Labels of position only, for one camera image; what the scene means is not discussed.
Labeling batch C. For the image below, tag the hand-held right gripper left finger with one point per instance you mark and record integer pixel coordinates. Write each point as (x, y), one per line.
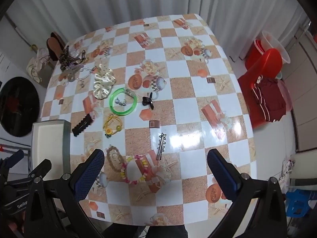
(89, 173)

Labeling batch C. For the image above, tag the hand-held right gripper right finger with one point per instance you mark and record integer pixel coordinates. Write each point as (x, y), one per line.
(221, 176)

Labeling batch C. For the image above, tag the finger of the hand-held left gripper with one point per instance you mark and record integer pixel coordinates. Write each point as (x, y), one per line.
(40, 167)
(16, 157)

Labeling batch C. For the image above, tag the white rectangular box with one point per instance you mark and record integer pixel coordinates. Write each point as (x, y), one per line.
(47, 138)

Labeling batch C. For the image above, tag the black wavy hair clip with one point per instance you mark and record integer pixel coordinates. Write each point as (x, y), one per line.
(81, 125)

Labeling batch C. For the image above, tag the silver spiked hair clip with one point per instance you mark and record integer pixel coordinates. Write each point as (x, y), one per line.
(161, 145)

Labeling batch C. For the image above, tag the green plastic bangle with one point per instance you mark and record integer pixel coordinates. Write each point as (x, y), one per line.
(123, 114)

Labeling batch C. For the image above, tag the cream dotted scrunchie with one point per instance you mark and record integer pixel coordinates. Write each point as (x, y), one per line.
(102, 81)

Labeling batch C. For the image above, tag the black bow clip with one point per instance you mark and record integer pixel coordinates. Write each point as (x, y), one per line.
(148, 101)

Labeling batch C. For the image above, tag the pile of assorted jewelry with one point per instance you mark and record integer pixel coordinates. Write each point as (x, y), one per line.
(69, 59)

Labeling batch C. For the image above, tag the person's left hand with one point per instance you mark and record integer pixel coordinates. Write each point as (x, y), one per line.
(13, 226)

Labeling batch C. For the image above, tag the red thin rod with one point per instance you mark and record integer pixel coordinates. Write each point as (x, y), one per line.
(2, 149)

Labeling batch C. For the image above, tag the black round disc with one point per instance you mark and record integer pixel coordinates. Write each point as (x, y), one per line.
(17, 106)

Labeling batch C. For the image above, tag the checkered printed tablecloth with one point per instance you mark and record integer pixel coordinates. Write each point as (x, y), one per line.
(188, 129)

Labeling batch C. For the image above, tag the white patterned cloth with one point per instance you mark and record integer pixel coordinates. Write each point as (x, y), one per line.
(288, 168)

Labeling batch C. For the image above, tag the blue plastic stool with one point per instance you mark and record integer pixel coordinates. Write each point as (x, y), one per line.
(297, 200)

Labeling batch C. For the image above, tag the dark red cloth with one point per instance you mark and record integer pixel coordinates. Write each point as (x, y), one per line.
(268, 99)

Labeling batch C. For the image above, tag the small silver hair clip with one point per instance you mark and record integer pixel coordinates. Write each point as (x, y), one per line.
(129, 92)

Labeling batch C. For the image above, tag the cream fabric bag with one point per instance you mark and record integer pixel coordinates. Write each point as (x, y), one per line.
(34, 67)

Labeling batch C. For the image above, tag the brown chair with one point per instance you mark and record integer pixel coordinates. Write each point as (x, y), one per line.
(53, 45)

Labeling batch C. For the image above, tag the red plastic stool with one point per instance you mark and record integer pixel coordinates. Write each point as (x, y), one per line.
(266, 64)

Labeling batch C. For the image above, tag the red bucket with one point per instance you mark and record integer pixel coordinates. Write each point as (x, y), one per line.
(252, 52)

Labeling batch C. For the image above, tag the clear plastic basin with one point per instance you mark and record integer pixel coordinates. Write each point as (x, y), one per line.
(275, 42)

